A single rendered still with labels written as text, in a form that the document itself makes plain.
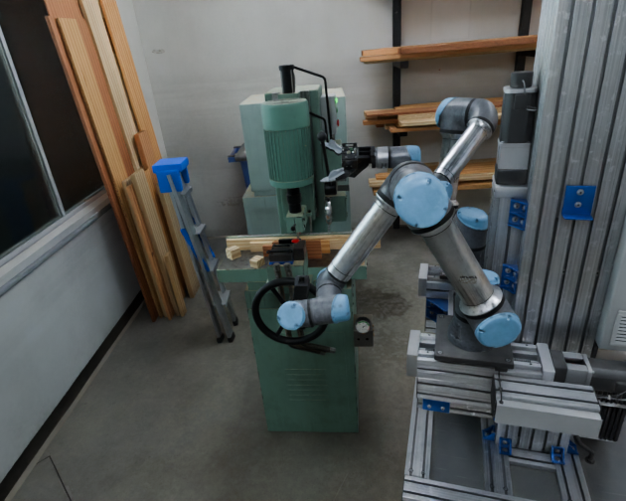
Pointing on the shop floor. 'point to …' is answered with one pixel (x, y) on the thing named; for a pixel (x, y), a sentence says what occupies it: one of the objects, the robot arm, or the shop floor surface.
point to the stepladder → (175, 180)
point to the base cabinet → (308, 378)
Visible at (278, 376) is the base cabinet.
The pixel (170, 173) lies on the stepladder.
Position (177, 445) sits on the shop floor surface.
